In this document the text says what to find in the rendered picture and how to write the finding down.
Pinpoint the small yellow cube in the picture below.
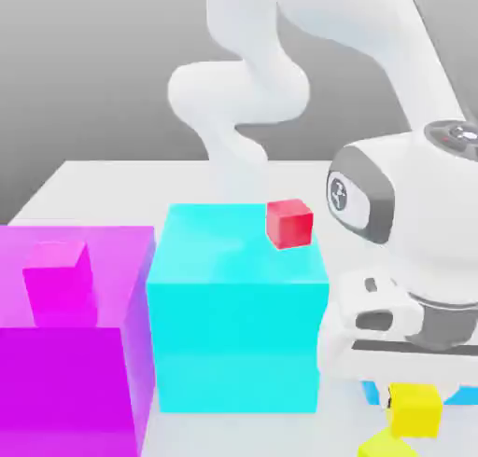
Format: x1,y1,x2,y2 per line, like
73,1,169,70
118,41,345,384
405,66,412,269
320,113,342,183
387,381,444,439

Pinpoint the small red cube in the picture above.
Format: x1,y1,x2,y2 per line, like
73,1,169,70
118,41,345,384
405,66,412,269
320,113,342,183
265,198,314,250

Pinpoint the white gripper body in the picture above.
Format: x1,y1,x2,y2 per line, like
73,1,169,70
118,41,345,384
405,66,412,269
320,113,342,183
318,327,478,389

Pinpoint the large magenta box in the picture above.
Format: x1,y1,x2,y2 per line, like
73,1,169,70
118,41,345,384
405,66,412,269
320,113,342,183
0,225,157,457

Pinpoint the large cyan box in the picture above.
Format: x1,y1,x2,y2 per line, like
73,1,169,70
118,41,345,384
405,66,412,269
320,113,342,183
145,202,330,414

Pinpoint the large blue box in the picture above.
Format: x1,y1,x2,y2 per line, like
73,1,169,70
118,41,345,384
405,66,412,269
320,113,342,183
360,380,478,407

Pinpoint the small magenta cube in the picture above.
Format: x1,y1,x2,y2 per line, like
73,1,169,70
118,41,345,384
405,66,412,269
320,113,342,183
21,240,99,329

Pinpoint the small lime cube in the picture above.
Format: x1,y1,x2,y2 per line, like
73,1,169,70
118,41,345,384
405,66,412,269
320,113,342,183
356,427,420,457

